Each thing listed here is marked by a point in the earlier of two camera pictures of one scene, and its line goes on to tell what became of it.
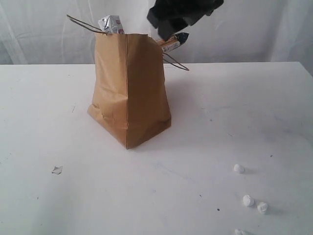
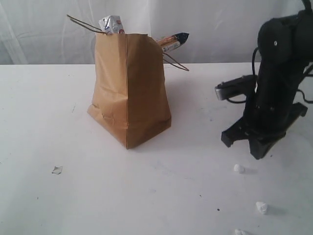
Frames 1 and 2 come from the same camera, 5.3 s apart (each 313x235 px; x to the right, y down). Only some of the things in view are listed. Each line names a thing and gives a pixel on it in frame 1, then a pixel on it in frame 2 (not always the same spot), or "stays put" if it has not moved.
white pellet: x=238 y=168 stays put
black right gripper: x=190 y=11 to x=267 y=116
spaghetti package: x=174 y=41 stays put
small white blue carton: x=111 y=24 stays put
